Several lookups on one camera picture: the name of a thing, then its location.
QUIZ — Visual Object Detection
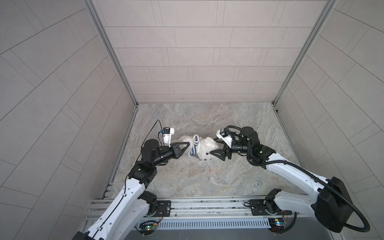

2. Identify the blue white striped knit sweater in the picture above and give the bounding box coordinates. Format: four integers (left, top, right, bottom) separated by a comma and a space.
188, 135, 201, 161

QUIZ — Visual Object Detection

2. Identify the white teddy bear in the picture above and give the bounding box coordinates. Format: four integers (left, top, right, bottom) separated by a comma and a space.
178, 136, 221, 161

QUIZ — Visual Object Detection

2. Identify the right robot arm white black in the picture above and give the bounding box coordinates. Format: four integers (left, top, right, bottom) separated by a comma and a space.
210, 126, 354, 233

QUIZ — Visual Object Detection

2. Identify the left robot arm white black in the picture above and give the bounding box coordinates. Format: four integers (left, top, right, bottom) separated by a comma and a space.
73, 139, 190, 240

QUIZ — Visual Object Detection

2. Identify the ventilation grille strip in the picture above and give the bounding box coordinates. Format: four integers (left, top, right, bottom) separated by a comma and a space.
157, 218, 271, 230

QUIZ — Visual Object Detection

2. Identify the left controller circuit board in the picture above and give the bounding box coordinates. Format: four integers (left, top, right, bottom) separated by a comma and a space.
139, 220, 159, 236

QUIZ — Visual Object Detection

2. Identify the controller circuit board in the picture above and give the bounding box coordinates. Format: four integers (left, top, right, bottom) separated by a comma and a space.
268, 218, 286, 233
139, 220, 159, 236

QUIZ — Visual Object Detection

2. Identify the right controller circuit board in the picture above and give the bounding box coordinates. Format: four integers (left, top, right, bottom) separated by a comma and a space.
268, 218, 286, 233

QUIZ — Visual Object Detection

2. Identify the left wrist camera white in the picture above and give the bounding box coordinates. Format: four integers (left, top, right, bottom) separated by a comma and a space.
161, 127, 175, 147

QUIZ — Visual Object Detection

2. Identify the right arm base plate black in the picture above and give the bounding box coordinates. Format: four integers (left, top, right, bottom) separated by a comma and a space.
244, 199, 293, 216

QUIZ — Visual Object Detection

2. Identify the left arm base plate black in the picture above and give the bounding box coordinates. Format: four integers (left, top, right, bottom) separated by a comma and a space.
128, 200, 172, 218

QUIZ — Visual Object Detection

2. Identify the aluminium mounting rail frame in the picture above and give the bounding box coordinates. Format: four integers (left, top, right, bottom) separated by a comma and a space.
83, 196, 336, 222

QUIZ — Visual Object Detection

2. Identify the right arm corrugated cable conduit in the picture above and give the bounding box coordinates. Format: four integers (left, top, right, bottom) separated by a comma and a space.
225, 125, 371, 233

